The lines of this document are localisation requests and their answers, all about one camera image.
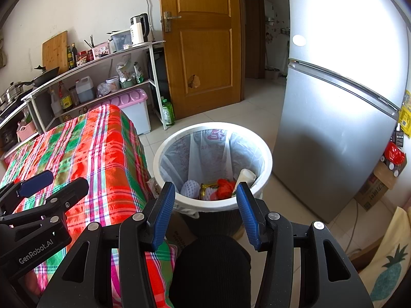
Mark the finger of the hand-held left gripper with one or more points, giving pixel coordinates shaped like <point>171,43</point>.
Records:
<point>35,179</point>
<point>70,189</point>

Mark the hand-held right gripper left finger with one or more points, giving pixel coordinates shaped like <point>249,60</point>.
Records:
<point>163,211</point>

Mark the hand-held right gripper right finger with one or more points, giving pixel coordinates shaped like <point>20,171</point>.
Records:
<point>249,218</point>

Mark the large white foam fruit net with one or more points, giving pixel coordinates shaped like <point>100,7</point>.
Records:
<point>189,188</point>

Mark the red plastic bag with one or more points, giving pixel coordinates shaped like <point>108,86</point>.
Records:
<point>226,187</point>

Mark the white paper cup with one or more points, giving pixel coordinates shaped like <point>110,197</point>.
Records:
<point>245,178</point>

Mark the yellow foil wrapper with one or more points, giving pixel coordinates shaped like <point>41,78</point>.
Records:
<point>208,186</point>

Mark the clear plastic bin liner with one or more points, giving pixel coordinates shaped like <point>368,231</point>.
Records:
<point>199,157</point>

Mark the white rimmed waste bin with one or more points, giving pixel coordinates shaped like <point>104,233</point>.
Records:
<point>212,125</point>

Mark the person's left hand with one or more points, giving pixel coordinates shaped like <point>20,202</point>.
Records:
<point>32,282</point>

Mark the flat brown cardboard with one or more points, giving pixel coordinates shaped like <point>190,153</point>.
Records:
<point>181,231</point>

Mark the plaid tablecloth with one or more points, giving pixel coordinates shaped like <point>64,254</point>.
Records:
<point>96,154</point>

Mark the pink plastic basket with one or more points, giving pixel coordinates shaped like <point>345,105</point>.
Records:
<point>27,131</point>

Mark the small metal shelf rack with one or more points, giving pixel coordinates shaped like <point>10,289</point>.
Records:
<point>12,113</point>

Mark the black induction cooker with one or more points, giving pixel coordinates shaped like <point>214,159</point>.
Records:
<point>9,107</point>

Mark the clear plastic bottle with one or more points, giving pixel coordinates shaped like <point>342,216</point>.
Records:
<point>55,104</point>

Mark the yellow label sauce bottle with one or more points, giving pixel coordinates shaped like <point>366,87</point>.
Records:
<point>65,101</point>

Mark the steel pot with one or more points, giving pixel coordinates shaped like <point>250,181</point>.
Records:
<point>12,93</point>

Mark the dark glass jar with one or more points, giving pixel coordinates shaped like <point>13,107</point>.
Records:
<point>74,96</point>

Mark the plastic jug of dark liquid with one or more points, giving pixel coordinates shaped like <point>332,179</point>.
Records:
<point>85,91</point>

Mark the green plastic bottle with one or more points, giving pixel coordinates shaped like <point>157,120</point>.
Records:
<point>167,112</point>

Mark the black frying pan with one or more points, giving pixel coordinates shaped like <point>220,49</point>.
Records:
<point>46,76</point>

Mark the crumpled clear plastic bag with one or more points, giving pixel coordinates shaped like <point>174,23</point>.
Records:
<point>103,89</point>

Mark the storage box with purple lid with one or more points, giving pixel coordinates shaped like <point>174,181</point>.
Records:
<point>135,98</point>

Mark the white plastic tub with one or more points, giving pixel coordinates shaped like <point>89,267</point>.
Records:
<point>113,84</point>

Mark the green bowl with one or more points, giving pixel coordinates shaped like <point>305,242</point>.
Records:
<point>127,84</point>

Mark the green oil bottle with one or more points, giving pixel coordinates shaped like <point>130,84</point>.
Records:
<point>69,58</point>

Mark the brown cardboard box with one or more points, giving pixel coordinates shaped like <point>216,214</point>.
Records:
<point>372,192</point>

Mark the green hanging cloth bag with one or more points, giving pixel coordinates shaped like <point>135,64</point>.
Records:
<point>2,54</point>

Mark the dark oil bottle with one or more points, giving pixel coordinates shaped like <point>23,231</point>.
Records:
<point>74,56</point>

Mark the red lidded jar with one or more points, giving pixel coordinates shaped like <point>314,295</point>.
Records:
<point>90,55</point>
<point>82,58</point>

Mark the wooden cutting board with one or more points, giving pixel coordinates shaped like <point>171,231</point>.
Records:
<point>54,49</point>

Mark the white and green food bag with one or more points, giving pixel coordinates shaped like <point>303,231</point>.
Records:
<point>125,69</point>

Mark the silver refrigerator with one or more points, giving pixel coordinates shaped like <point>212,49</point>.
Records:
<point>337,118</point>

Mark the large metal shelf rack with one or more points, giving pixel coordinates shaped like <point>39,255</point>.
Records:
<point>96,58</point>

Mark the green and white pouch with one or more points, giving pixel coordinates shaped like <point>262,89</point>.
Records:
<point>139,73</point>

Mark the pink chopstick holder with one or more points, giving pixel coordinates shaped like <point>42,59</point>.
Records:
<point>101,50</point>

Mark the black chopsticks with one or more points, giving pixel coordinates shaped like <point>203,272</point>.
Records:
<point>90,42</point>

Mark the pineapple print cushion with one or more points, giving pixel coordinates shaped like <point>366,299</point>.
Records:
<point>388,272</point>

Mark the clear lidded container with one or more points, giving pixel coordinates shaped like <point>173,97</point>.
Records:
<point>122,40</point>

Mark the wooden door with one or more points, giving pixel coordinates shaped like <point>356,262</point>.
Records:
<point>205,54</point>

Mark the white electric kettle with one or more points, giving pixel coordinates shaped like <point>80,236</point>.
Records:
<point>138,30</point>

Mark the yellow paper notes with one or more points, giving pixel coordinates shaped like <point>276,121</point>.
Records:
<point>406,114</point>

